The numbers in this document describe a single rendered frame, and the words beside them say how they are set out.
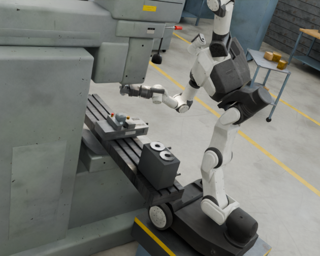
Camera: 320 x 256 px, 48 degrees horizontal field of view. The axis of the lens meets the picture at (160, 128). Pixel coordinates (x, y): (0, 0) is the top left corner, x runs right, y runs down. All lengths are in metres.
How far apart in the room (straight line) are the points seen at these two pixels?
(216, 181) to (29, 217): 1.21
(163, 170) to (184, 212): 0.60
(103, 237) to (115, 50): 1.40
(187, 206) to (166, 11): 1.33
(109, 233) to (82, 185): 0.48
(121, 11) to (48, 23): 0.39
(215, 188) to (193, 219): 0.27
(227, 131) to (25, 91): 1.18
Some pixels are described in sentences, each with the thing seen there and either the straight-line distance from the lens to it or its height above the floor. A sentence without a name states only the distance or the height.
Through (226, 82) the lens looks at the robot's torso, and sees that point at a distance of 2.20.
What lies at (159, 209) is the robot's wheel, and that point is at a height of 0.55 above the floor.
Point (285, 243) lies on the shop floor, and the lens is 3.69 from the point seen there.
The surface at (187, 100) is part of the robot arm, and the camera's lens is 2.62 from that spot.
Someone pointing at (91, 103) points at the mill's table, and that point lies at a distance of 2.91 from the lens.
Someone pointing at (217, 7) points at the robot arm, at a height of 1.94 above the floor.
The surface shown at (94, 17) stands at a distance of 2.02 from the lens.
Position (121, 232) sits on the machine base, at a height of 0.16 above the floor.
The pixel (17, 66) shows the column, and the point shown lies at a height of 1.51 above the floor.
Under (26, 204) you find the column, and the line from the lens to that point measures 2.36.
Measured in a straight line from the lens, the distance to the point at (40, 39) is 1.95.
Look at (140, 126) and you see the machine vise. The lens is 2.57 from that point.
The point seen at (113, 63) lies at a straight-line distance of 2.16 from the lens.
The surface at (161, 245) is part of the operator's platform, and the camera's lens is 2.60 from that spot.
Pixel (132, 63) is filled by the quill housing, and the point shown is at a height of 1.47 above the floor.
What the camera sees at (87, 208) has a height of 0.37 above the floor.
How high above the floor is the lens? 2.24
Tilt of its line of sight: 29 degrees down
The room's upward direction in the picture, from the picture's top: 16 degrees clockwise
